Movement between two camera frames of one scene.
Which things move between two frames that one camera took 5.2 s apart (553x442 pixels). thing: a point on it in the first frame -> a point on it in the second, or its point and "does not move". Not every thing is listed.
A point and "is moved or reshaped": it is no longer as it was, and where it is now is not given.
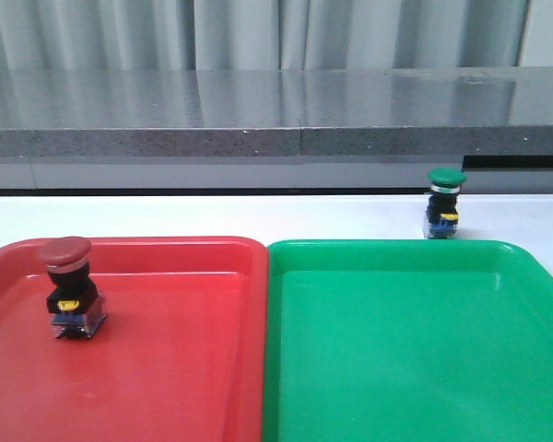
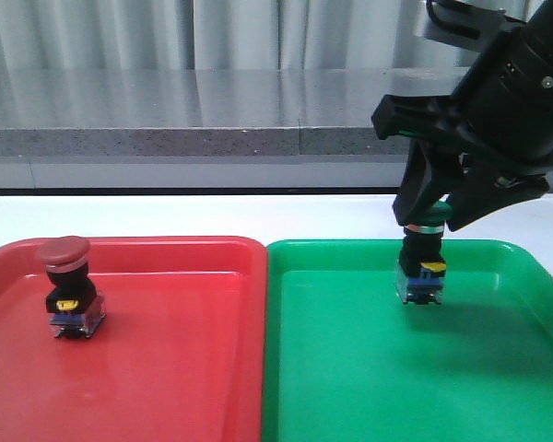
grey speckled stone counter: x=506 y=129 does not move
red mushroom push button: x=75 y=304 does not move
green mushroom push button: x=441 y=212 is moved or reshaped
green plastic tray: x=414 y=341 does not move
